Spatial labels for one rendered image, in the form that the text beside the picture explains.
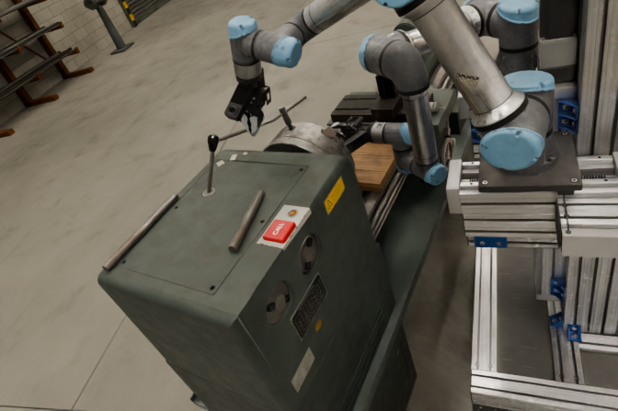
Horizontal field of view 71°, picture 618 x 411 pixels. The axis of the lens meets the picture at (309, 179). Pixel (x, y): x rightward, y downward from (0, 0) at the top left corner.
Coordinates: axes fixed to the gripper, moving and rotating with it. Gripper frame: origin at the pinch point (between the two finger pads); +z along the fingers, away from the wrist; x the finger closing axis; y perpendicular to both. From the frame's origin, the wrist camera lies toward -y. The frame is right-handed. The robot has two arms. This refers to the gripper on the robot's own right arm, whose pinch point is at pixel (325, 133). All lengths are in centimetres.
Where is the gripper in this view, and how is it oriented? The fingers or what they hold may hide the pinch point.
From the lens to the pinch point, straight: 166.8
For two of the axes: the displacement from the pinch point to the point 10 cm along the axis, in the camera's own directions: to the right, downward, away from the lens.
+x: -2.9, -7.7, -5.7
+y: 4.8, -6.3, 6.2
